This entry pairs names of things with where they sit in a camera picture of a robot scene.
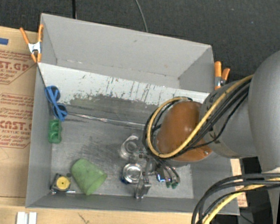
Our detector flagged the blue sunglasses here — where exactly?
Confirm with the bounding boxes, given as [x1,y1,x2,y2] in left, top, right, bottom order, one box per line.
[40,84,71,123]

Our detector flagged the yellow and black tape measure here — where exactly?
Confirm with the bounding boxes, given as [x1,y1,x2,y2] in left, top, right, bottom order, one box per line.
[48,172,78,198]

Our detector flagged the green plastic cup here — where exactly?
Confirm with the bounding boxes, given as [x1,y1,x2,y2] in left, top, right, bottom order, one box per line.
[67,157,110,198]

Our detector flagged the grey metal bin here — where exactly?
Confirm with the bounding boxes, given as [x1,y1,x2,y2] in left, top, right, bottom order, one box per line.
[17,12,262,224]

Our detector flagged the green plastic rings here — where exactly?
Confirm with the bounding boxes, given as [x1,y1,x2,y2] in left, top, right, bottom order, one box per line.
[46,118,65,145]

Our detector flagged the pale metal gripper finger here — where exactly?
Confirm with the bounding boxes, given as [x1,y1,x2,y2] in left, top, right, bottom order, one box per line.
[133,182,145,200]
[140,176,153,200]

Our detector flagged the silver and blue can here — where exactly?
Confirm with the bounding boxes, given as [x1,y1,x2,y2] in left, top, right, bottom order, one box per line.
[120,162,145,186]

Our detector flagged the clear glass jar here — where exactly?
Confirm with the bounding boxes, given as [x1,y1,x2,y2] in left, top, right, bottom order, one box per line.
[118,131,144,162]

